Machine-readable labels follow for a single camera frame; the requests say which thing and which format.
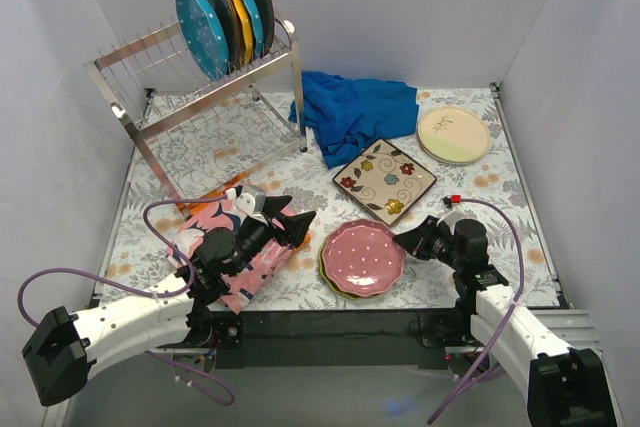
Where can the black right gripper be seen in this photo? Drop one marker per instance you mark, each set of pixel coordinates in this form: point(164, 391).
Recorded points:
point(426, 242)

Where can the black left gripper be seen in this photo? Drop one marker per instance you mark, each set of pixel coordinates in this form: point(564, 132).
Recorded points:
point(275, 225)

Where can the pink polka dot plate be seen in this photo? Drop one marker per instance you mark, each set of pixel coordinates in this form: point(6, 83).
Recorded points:
point(361, 258)

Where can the square floral plate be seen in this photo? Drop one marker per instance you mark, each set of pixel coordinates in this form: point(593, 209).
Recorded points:
point(385, 181)

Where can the green polka dot plate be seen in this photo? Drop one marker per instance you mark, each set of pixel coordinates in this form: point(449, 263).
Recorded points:
point(331, 284)

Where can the cream round plate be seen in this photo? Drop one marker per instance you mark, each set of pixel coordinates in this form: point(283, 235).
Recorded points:
point(453, 135)

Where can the blue polka dot plate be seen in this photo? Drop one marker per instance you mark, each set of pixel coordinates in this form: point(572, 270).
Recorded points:
point(204, 36)

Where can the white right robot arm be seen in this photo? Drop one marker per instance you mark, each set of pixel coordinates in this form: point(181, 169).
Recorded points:
point(561, 384)

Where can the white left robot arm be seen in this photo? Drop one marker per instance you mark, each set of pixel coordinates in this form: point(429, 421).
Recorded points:
point(221, 255)

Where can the steel dish rack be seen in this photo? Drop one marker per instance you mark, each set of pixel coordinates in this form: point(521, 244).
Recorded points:
point(199, 136)

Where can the floral tablecloth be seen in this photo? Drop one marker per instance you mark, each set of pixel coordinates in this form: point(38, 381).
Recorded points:
point(492, 189)

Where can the pink patterned cloth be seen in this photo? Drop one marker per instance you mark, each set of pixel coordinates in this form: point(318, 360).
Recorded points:
point(244, 286)

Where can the blue cloth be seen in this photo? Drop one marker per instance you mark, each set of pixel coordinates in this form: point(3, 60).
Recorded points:
point(349, 115)

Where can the yellow plate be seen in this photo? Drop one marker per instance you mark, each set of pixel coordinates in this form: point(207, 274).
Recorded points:
point(244, 35)

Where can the dark teal round plate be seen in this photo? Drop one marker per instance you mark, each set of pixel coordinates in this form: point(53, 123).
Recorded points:
point(226, 14)

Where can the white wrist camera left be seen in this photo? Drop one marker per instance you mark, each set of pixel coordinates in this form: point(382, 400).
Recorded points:
point(248, 200)

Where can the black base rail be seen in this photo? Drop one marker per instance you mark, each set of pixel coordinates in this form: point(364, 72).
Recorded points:
point(424, 338)

